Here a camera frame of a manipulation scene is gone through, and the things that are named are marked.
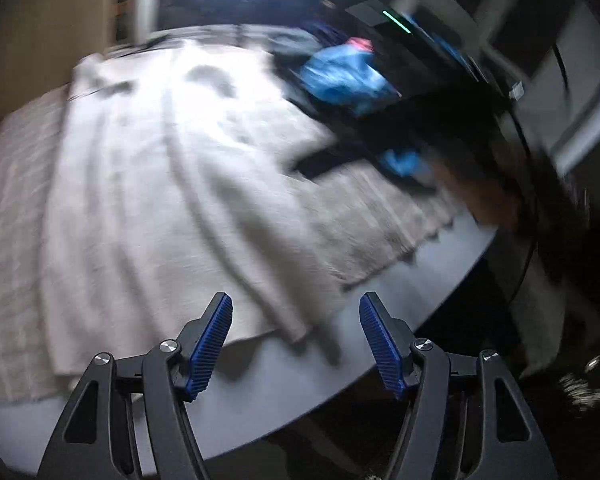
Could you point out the cream knit sweater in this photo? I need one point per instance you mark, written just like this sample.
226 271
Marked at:
170 200

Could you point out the white window frame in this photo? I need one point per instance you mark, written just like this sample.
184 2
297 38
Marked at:
150 0

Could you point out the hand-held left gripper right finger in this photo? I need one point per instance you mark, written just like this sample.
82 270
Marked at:
382 345

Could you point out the pink garment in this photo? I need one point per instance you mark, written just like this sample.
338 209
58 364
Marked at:
360 44

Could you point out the dark garment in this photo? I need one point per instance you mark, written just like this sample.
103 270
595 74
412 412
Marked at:
290 55

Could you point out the person's right hand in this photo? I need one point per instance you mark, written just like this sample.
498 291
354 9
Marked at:
485 200

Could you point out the beige checked cloth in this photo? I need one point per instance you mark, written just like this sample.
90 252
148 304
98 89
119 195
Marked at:
380 220

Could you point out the blue garment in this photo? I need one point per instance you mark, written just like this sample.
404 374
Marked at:
345 80

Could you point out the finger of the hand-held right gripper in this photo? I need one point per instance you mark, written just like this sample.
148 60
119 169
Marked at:
335 157

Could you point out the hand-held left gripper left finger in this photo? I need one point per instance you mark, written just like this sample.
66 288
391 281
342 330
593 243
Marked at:
210 345

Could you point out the person's dark sparkly clothing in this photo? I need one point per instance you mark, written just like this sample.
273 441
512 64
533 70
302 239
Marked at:
585 385

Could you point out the large beige panel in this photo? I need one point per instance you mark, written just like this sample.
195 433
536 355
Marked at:
45 30

